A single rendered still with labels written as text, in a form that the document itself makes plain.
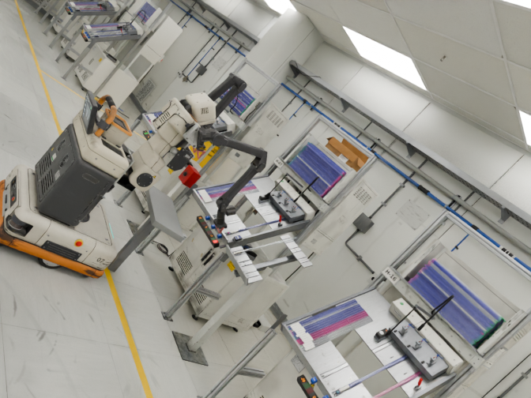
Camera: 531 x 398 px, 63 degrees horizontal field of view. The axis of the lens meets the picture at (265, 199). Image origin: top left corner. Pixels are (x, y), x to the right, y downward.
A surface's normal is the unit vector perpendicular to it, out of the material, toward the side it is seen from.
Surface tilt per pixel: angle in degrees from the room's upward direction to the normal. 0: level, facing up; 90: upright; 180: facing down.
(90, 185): 90
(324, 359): 44
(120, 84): 90
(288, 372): 90
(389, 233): 90
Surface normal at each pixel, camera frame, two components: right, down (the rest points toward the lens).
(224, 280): -0.56, -0.40
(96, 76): 0.47, 0.56
